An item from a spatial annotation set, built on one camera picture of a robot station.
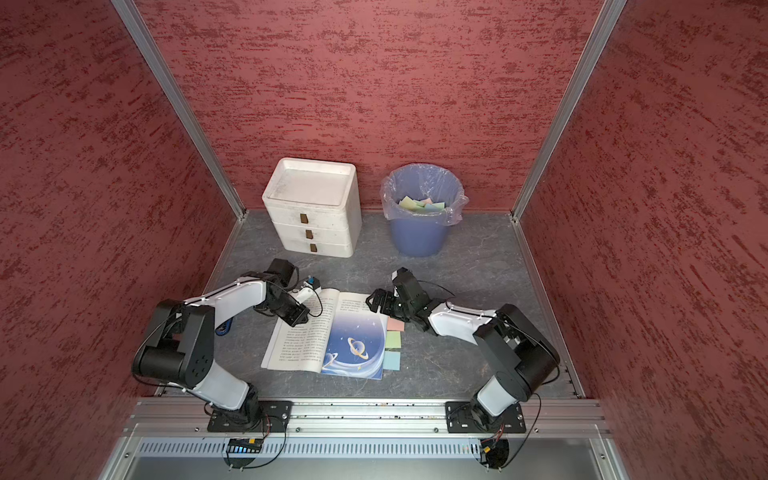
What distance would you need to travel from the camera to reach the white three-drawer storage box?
3.02 ft

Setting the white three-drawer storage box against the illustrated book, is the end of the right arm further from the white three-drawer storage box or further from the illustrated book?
the white three-drawer storage box

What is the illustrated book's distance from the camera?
0.83m
